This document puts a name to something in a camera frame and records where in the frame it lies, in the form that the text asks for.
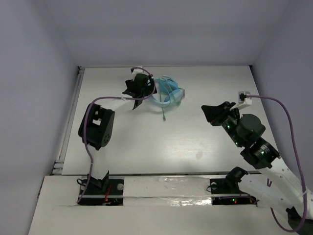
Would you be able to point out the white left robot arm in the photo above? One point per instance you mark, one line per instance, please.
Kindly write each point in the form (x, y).
(97, 124)

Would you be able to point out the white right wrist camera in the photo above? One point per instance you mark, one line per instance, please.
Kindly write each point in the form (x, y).
(244, 101)

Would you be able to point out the light blue headphones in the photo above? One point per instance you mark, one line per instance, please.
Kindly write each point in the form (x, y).
(170, 93)

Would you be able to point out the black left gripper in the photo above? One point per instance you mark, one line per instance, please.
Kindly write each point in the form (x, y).
(136, 88)

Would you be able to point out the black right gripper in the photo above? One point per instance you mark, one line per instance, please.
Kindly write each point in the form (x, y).
(214, 113)

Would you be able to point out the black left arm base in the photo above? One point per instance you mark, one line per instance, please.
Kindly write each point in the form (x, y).
(101, 192)

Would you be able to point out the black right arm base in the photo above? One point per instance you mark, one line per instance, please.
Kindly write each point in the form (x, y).
(225, 191)

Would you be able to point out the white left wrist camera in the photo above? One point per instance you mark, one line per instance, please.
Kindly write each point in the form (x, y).
(137, 69)

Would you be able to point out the white front platform board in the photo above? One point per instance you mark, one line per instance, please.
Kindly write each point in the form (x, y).
(58, 214)

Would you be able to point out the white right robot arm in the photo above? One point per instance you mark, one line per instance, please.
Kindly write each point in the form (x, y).
(284, 193)

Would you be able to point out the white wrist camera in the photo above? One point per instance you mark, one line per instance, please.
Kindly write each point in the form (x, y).
(244, 101)
(137, 69)

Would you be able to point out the aluminium rail left side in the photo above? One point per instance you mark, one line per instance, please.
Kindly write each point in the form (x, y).
(61, 154)

